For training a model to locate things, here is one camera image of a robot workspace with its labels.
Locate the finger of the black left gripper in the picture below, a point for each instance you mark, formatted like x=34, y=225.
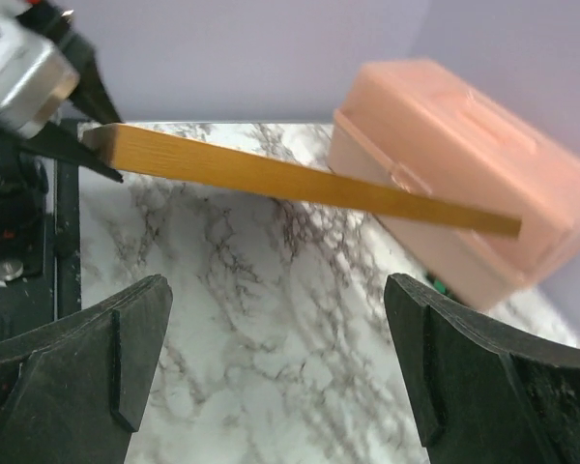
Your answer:
x=57, y=143
x=89, y=96

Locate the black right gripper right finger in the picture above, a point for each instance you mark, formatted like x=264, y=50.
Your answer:
x=482, y=391

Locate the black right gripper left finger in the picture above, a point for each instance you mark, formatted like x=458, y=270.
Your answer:
x=75, y=390

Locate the brown wooden picture frame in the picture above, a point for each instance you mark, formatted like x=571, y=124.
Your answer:
x=153, y=153

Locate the black green marker pen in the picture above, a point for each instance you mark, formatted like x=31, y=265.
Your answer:
x=438, y=285

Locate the pink plastic storage box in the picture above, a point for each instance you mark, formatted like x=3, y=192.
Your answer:
x=416, y=126

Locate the black robot mounting base rail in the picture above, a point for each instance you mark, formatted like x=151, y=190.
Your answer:
x=40, y=272

